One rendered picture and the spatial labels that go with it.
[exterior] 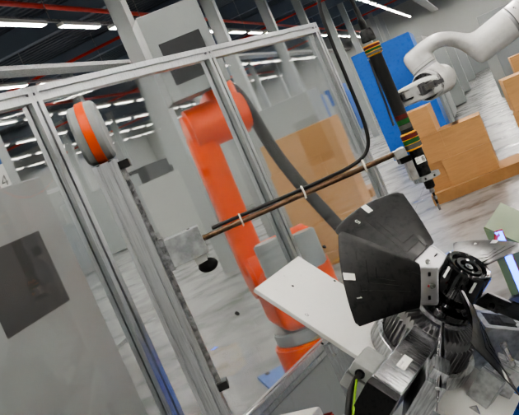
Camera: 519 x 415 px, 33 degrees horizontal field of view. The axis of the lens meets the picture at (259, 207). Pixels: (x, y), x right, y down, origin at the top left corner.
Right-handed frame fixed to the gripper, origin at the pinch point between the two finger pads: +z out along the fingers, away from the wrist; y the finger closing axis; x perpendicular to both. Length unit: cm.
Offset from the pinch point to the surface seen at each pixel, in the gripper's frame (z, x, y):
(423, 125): -855, -62, 321
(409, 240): 13.6, -33.8, 9.3
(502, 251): -3.9, -47.7, -6.2
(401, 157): 13.9, -13.4, 2.4
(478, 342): 49, -52, -12
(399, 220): 8.9, -29.0, 11.6
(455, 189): -847, -152, 312
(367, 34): 11.8, 18.0, -1.1
